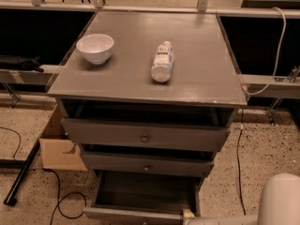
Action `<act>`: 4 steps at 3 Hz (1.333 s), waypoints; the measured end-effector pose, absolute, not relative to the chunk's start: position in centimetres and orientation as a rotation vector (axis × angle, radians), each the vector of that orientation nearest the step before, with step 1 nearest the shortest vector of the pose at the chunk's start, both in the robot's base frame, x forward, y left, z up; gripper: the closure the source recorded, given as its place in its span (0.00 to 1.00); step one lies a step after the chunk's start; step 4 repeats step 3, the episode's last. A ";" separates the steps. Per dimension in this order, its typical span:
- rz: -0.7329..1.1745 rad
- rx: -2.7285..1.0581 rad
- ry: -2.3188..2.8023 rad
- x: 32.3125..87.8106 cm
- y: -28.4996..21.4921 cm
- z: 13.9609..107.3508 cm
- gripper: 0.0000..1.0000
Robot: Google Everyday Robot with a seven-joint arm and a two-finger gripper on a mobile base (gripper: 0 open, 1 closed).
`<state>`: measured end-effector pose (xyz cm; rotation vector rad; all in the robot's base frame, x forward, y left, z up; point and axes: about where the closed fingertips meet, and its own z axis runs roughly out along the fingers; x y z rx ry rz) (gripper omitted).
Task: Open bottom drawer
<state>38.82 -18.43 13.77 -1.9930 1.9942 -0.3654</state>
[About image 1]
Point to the white ceramic bowl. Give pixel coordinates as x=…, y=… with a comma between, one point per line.
x=95, y=48

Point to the grey bottom drawer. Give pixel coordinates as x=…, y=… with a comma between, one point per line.
x=144, y=199

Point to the grey top drawer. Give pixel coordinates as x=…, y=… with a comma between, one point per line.
x=145, y=135

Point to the cardboard box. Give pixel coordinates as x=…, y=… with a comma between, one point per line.
x=58, y=152

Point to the black metal bar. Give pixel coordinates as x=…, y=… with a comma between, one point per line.
x=23, y=166

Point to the black cloth on rail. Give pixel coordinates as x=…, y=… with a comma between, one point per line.
x=20, y=63

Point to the grey drawer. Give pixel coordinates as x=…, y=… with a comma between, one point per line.
x=145, y=135
x=144, y=199
x=146, y=164

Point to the metal rail frame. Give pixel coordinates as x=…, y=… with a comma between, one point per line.
x=263, y=48

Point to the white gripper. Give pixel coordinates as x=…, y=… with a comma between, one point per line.
x=204, y=219

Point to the clear plastic bottle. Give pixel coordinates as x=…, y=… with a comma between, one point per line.
x=161, y=70

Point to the grey drawer cabinet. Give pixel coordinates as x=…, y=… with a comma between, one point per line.
x=203, y=91

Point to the grey middle drawer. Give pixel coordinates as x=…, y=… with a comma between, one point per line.
x=146, y=164

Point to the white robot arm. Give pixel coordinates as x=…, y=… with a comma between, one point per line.
x=279, y=205

